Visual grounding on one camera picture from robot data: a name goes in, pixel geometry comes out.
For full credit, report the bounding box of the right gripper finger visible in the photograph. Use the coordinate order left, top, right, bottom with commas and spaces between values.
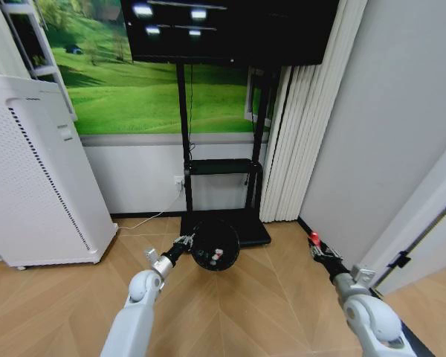
308, 238, 325, 263
317, 239, 344, 261

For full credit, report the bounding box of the round black trash bin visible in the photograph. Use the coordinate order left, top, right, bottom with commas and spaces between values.
189, 218, 241, 273

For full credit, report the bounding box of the black tv floor stand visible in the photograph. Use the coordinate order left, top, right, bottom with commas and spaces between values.
175, 62, 273, 248

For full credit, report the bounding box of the black door hinge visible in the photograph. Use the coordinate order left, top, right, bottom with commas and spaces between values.
387, 251, 412, 269

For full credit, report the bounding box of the white door panel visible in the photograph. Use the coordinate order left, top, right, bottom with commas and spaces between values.
356, 130, 446, 298

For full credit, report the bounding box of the white pleated curtain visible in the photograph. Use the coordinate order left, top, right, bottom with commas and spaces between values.
259, 0, 369, 224

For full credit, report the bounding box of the white perforated air purifier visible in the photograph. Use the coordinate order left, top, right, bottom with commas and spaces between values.
0, 73, 120, 271

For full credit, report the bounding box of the large black tv screen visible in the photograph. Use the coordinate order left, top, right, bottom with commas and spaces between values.
120, 0, 341, 68

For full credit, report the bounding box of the thin white power cable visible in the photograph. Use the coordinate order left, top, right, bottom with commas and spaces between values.
116, 184, 184, 231

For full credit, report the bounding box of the thin black hanging cable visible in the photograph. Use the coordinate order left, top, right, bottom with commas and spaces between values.
187, 63, 196, 161

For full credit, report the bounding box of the green meadow wall mural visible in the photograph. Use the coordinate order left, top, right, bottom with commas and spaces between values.
36, 0, 276, 136

